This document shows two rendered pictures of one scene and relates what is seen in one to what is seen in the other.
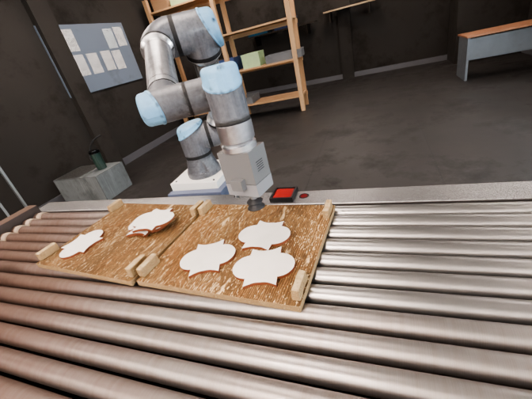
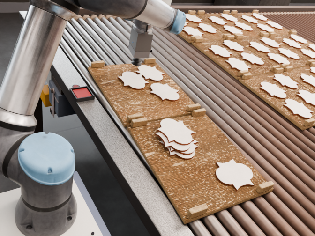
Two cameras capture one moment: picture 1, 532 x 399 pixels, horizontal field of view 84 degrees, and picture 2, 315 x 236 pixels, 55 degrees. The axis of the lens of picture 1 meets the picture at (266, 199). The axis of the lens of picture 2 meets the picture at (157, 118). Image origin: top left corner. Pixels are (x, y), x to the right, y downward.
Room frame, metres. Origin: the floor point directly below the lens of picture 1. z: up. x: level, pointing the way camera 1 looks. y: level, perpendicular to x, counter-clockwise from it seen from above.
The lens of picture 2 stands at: (1.60, 0.61, 1.63)
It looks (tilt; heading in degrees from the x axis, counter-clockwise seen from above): 37 degrees down; 204
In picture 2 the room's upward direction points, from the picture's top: 15 degrees clockwise
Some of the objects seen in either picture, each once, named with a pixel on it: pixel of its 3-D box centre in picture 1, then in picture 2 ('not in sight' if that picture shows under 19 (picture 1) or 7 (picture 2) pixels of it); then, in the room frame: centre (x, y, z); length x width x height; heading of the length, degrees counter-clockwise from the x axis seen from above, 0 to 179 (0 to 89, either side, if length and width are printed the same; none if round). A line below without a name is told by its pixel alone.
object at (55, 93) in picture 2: not in sight; (63, 98); (0.77, -0.24, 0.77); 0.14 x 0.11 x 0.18; 65
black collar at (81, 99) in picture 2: (283, 194); (82, 93); (0.84, -0.06, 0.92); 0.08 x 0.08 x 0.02; 65
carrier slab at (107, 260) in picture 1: (127, 234); (196, 157); (0.83, 0.45, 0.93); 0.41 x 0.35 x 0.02; 60
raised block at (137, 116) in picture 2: (205, 207); (134, 118); (0.84, 0.19, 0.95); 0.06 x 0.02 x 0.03; 152
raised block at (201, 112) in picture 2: (137, 265); (198, 112); (0.62, 0.35, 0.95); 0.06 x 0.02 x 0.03; 150
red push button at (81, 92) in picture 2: (283, 195); (82, 94); (0.84, -0.06, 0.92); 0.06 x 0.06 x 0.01; 65
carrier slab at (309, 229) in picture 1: (242, 242); (142, 89); (0.63, 0.09, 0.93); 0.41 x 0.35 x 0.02; 62
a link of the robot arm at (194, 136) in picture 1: (194, 137); (45, 167); (1.28, 0.23, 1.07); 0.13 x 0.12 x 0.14; 97
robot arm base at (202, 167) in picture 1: (201, 161); (47, 201); (1.28, 0.24, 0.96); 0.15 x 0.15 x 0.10
